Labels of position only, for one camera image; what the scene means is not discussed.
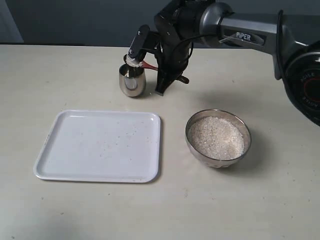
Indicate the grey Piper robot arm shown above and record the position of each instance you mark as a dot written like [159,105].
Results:
[292,41]

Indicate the steel bowl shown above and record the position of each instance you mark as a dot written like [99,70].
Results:
[235,120]

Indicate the white rectangular tray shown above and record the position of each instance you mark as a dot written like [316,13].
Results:
[101,146]

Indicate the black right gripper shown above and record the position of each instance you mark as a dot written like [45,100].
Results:
[177,26]

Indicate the dark red wooden spoon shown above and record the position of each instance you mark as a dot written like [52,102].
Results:
[147,65]

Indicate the small steel cup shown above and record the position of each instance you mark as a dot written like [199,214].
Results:
[132,80]

